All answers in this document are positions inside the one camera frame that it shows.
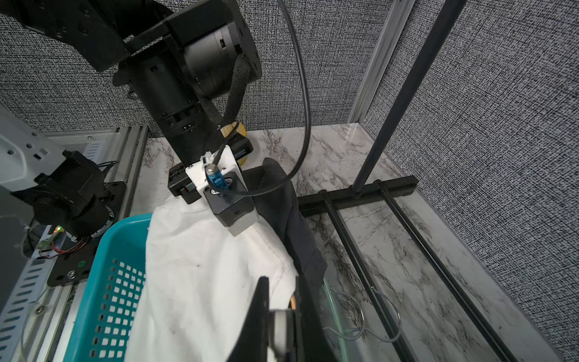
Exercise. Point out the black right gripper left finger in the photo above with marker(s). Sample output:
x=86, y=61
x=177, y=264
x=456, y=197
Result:
x=252, y=344

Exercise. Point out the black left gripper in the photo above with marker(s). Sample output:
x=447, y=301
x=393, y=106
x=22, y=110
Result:
x=204, y=177

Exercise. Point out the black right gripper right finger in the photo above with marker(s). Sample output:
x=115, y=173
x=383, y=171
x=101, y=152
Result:
x=311, y=342

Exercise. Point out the mint green hanger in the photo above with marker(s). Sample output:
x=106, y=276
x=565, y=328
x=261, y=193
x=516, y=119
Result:
x=346, y=335

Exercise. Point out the white t-shirt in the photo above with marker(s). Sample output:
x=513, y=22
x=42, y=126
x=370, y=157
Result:
x=200, y=280

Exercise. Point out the dark grey garment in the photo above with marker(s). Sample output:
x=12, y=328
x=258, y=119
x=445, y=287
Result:
x=280, y=208

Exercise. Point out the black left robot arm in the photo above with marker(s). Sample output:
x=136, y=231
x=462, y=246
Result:
x=189, y=68

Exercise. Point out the yellow bamboo steamer basket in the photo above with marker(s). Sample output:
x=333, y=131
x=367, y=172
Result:
x=240, y=145

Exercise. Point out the black clothes rack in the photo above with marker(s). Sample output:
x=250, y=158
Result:
x=444, y=23

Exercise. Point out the teal plastic basket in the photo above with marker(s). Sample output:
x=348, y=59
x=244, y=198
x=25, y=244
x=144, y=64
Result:
x=112, y=295

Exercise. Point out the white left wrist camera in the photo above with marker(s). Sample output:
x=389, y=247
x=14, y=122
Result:
x=234, y=211

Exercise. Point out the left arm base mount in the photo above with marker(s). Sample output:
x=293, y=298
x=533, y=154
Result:
x=76, y=199

